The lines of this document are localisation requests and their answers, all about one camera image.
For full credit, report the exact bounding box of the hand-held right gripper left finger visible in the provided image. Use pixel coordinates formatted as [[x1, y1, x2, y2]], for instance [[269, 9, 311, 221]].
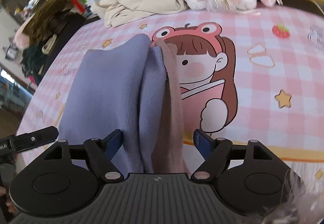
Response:
[[42, 129, 124, 181]]

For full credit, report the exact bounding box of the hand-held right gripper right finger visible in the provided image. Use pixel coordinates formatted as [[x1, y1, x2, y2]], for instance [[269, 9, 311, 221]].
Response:
[[191, 129, 281, 181]]

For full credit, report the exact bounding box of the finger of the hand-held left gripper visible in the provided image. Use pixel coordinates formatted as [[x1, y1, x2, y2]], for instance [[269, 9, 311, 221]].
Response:
[[15, 126, 59, 151]]

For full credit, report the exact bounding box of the purple and pink sweater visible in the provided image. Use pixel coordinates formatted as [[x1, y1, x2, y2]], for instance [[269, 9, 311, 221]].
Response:
[[58, 34, 190, 175]]

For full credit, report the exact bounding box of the dark green cloth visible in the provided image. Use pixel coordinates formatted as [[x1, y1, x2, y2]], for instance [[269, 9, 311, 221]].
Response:
[[20, 44, 48, 79]]

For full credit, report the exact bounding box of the olive green cloth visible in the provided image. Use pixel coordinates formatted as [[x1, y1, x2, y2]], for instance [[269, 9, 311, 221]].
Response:
[[24, 0, 69, 46]]

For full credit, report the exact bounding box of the pink checked cartoon table mat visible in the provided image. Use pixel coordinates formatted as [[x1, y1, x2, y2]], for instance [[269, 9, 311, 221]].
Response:
[[15, 7, 324, 189]]

